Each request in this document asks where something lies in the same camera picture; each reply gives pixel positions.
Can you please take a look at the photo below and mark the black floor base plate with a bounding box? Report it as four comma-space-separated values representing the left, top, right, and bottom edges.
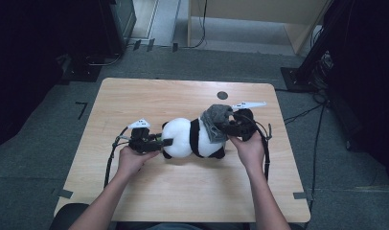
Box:
59, 54, 103, 85

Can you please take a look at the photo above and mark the tangled cable bundle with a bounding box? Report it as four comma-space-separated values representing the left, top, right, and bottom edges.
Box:
310, 51, 334, 104

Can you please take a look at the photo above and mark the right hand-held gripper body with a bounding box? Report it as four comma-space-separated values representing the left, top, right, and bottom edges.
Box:
231, 101, 267, 142

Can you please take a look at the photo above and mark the grey knitted hat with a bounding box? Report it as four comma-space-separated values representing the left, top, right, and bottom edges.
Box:
200, 103, 234, 144

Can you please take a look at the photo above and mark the panda plush toy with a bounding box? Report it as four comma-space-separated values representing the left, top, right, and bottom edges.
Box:
160, 109, 227, 160

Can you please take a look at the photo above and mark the person's right hand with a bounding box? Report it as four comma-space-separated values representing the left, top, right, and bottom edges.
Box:
229, 130, 267, 176

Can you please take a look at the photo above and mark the black angled floor tape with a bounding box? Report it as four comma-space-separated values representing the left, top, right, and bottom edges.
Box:
75, 101, 89, 121

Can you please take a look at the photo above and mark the black chair seat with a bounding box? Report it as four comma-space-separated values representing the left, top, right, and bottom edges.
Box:
48, 202, 91, 230

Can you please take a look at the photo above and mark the right hand-held gripper cable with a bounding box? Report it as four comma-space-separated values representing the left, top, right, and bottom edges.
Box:
243, 114, 273, 181

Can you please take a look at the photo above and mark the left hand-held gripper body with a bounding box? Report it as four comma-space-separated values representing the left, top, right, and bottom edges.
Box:
127, 119, 164, 155

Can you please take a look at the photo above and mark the black monitor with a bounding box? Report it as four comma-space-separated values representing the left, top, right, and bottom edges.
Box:
100, 0, 138, 57

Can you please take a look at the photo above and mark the black hanging cable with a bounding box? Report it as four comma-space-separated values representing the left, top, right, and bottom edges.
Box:
182, 0, 209, 50

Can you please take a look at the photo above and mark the left hand-held gripper cable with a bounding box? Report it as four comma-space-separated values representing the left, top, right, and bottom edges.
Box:
103, 126, 133, 190

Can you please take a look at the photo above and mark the black metal stand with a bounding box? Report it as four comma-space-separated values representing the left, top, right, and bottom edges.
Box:
280, 0, 347, 94

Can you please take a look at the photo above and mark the black floor cable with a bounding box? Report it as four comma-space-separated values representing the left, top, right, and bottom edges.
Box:
283, 102, 328, 126
309, 104, 327, 209

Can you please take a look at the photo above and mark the light wooden cabinet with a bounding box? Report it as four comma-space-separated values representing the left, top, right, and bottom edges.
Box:
186, 0, 331, 56

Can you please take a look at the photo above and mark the person's left hand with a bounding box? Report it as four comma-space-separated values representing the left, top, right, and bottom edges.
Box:
116, 146, 161, 180

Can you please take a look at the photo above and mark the hand-held gripper cable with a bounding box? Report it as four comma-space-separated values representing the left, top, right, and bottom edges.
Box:
103, 126, 133, 190
243, 114, 273, 181

